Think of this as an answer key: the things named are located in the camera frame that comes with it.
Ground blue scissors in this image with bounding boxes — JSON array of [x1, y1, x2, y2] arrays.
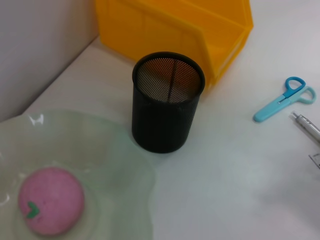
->
[[252, 76, 317, 123]]

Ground pink toy peach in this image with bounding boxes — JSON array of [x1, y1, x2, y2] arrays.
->
[[17, 166, 86, 237]]

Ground black mesh pen holder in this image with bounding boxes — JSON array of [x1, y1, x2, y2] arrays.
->
[[131, 51, 206, 154]]

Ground green glass fruit plate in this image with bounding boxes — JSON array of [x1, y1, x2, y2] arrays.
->
[[0, 109, 157, 240]]

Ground grey white ballpoint pen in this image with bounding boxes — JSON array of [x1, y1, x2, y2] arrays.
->
[[289, 111, 320, 148]]

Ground clear plastic ruler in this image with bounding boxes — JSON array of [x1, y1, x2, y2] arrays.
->
[[307, 152, 320, 171]]

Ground yellow plastic bin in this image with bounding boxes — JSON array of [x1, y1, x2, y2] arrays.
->
[[94, 0, 255, 88]]

